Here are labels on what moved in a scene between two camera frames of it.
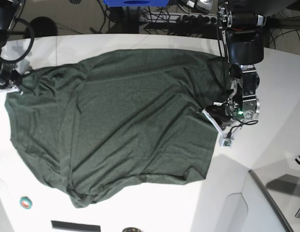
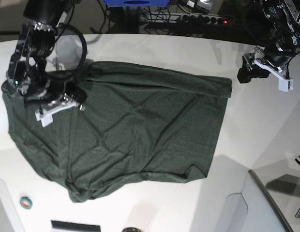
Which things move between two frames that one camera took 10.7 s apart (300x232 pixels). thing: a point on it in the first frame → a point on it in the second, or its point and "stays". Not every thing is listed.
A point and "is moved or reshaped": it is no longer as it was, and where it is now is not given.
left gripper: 6,75 → 61,95
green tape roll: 25,202 stays
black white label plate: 55,224 stays
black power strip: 180,17 stays
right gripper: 219,113 → 276,58
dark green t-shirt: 97,122 is moved or reshaped
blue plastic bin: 136,3 stays
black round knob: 131,229 stays
